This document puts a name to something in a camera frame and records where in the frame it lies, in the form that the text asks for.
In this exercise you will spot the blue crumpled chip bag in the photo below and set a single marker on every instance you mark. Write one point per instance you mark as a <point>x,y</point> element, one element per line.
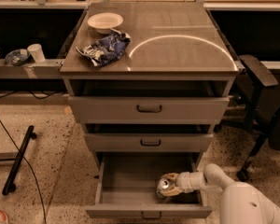
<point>106,50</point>

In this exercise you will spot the grey middle drawer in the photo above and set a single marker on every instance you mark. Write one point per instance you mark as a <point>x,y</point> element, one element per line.
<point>148,142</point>

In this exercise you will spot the blue bowl with items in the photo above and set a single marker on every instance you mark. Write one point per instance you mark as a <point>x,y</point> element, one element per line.
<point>18,57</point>

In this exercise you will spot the grey side shelf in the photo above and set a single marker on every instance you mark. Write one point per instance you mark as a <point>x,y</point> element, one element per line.
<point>49,69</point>

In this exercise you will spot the white bowl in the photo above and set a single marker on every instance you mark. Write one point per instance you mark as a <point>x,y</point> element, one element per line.
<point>103,23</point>

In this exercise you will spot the white paper cup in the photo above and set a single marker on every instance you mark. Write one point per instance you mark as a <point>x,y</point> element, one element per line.
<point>37,53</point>

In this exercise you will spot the grey top drawer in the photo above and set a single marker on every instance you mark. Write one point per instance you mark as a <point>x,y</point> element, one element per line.
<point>148,110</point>

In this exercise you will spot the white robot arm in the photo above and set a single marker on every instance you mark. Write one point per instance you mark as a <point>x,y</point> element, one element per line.
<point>240,203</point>

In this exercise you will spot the grey drawer cabinet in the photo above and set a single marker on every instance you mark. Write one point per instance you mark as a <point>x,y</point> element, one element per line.
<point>175,51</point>

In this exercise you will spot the black bar with wheel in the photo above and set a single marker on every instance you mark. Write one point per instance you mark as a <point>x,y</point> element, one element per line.
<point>10,186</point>

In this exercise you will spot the grey drawer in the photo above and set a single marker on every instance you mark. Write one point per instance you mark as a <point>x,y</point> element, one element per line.
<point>148,142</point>
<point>148,110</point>
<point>128,183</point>

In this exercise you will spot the grey bottom drawer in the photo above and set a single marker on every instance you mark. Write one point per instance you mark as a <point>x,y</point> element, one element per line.
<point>128,183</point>

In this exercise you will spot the silver 7up can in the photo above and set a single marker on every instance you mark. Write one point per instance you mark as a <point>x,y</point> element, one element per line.
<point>163,185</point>

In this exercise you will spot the black office chair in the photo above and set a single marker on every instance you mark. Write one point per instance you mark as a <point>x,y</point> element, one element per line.
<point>259,90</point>

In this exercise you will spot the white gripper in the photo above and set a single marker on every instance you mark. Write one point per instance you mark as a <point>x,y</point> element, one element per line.
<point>186,182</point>

